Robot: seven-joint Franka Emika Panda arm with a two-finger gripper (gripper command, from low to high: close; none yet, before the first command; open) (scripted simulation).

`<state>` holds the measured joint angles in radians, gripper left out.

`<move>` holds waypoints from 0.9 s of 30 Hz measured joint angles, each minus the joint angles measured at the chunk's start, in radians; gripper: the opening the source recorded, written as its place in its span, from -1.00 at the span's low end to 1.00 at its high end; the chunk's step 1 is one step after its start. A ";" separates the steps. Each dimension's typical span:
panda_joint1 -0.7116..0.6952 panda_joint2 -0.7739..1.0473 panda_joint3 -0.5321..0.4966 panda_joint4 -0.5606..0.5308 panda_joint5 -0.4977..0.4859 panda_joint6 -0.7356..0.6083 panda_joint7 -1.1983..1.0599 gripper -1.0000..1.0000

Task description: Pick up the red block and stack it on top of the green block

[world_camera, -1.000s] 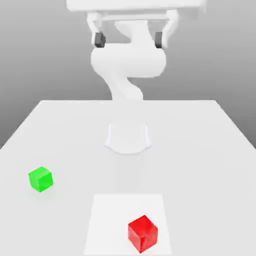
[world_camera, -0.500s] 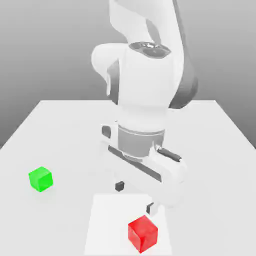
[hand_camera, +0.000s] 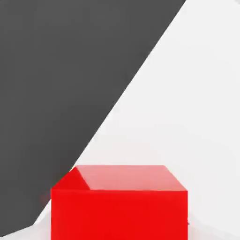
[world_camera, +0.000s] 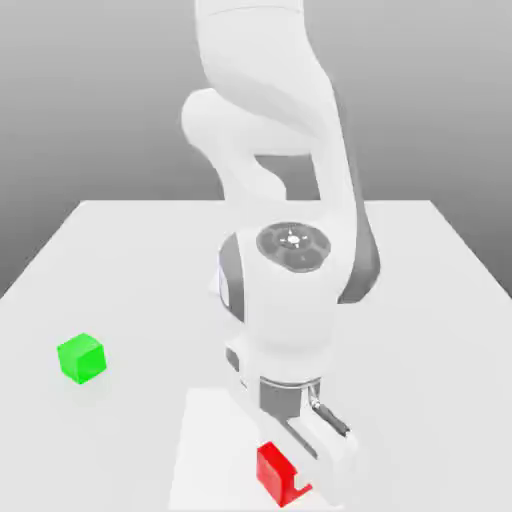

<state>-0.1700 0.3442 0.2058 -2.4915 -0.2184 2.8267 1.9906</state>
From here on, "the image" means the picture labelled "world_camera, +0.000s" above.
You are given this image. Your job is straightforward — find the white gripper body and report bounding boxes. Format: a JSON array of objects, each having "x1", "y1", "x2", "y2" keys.
[{"x1": 255, "y1": 411, "x2": 360, "y2": 506}]

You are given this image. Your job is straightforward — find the small red cube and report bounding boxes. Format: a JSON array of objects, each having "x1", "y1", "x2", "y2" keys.
[{"x1": 255, "y1": 440, "x2": 314, "y2": 509}]

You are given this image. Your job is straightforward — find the small green cube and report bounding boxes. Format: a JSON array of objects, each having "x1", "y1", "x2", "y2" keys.
[{"x1": 56, "y1": 331, "x2": 108, "y2": 386}]

